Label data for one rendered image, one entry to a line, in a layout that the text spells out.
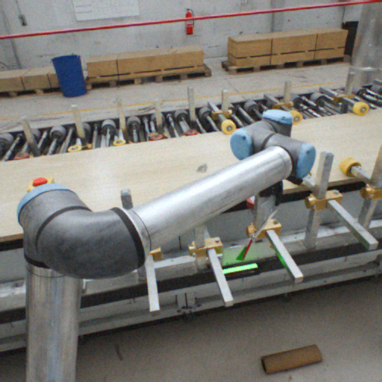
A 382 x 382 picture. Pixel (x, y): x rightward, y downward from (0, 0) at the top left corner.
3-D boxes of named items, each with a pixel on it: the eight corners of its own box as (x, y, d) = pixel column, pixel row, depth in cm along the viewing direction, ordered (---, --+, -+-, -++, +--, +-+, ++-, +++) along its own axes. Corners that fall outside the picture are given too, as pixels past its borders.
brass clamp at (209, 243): (223, 255, 129) (222, 245, 126) (190, 260, 127) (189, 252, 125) (218, 244, 134) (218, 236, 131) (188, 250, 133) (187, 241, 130)
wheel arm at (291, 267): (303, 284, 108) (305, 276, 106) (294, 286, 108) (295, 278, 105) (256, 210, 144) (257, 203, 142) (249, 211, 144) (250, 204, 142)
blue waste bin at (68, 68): (88, 96, 609) (79, 57, 570) (58, 100, 605) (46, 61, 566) (92, 89, 658) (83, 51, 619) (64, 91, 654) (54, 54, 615)
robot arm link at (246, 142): (258, 139, 81) (286, 125, 87) (226, 127, 89) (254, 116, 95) (255, 170, 86) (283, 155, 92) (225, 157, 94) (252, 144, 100)
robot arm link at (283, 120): (255, 112, 94) (275, 104, 100) (252, 149, 101) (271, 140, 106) (280, 120, 88) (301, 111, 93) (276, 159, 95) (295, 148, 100)
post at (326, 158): (314, 248, 139) (334, 152, 113) (307, 249, 139) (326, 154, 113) (310, 243, 142) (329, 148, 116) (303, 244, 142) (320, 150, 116)
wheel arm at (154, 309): (161, 316, 104) (160, 308, 101) (151, 318, 103) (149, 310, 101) (150, 231, 140) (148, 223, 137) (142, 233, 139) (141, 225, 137)
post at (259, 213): (261, 261, 138) (269, 167, 112) (253, 263, 137) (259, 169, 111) (258, 256, 141) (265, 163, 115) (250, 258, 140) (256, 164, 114)
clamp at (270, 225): (280, 235, 130) (281, 226, 127) (249, 240, 128) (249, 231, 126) (274, 227, 135) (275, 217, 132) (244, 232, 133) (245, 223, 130)
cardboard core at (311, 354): (323, 355, 159) (267, 369, 156) (320, 364, 164) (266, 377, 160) (314, 341, 166) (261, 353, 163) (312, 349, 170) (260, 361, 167)
